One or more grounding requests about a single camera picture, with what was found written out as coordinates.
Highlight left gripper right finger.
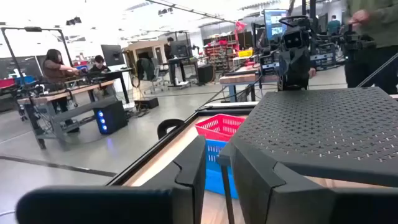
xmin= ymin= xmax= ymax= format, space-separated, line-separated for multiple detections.
xmin=231 ymin=144 xmax=398 ymax=224

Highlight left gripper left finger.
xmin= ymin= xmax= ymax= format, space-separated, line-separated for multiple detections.
xmin=15 ymin=135 xmax=208 ymax=224

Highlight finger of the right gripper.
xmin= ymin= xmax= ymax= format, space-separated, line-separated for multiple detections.
xmin=279 ymin=73 xmax=295 ymax=91
xmin=294 ymin=73 xmax=310 ymax=91

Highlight black perforated metal shelf riser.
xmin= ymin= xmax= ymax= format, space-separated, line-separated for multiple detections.
xmin=216 ymin=86 xmax=398 ymax=224

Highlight red plastic basket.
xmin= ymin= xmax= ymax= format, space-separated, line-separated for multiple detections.
xmin=195 ymin=113 xmax=247 ymax=142

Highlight black standing desk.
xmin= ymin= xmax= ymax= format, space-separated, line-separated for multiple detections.
xmin=166 ymin=55 xmax=201 ymax=88

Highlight black office desk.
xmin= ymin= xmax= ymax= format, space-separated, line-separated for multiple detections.
xmin=90 ymin=68 xmax=131 ymax=105

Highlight grey office chair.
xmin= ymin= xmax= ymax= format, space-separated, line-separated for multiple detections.
xmin=136 ymin=57 xmax=170 ymax=94

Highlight lit computer screen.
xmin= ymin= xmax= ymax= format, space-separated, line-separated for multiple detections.
xmin=263 ymin=8 xmax=289 ymax=41

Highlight wooden workbench blue legs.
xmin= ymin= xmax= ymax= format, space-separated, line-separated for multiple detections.
xmin=219 ymin=63 xmax=280 ymax=103

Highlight person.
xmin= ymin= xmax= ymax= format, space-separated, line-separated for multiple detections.
xmin=42 ymin=49 xmax=80 ymax=114
xmin=343 ymin=0 xmax=398 ymax=96
xmin=164 ymin=37 xmax=175 ymax=60
xmin=326 ymin=14 xmax=341 ymax=35
xmin=89 ymin=55 xmax=112 ymax=75

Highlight pink paper decoration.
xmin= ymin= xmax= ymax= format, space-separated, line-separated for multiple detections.
xmin=233 ymin=20 xmax=248 ymax=34

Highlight blue plastic basket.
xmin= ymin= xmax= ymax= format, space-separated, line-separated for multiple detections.
xmin=204 ymin=139 xmax=239 ymax=200

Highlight red parts shelving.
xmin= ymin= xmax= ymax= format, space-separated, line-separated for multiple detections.
xmin=203 ymin=36 xmax=239 ymax=72

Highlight black cabinet box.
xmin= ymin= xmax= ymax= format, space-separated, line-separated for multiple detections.
xmin=197 ymin=63 xmax=215 ymax=84

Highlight black computer tower blue lights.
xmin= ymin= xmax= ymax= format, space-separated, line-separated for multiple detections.
xmin=93 ymin=100 xmax=129 ymax=135

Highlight flat black floor box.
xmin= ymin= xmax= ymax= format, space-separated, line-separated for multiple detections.
xmin=134 ymin=96 xmax=160 ymax=110

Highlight black computer monitor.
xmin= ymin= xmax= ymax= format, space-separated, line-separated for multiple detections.
xmin=100 ymin=44 xmax=126 ymax=67

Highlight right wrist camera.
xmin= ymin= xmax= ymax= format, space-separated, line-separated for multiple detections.
xmin=282 ymin=28 xmax=305 ymax=50

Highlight black looped cable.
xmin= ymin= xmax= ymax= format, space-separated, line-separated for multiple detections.
xmin=157 ymin=118 xmax=186 ymax=140

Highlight wooden workbench grey frame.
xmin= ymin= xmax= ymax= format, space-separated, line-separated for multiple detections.
xmin=17 ymin=80 xmax=116 ymax=151

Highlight black metal gantry frame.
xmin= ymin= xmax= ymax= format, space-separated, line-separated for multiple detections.
xmin=0 ymin=26 xmax=74 ymax=82

